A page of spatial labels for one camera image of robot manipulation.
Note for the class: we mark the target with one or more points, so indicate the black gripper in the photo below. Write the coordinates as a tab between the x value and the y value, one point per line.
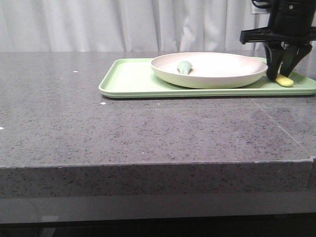
289	26

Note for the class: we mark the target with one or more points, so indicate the yellow plastic fork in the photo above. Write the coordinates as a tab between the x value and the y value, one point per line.
284	81

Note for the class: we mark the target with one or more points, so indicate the white round plate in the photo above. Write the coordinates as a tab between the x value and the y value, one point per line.
211	70

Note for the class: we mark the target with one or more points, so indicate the light green spoon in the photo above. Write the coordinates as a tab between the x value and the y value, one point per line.
184	67

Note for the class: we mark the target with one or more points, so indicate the light green serving tray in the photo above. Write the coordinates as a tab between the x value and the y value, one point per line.
134	78

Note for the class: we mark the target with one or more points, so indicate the white pleated curtain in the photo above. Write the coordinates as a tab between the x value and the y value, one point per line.
126	25

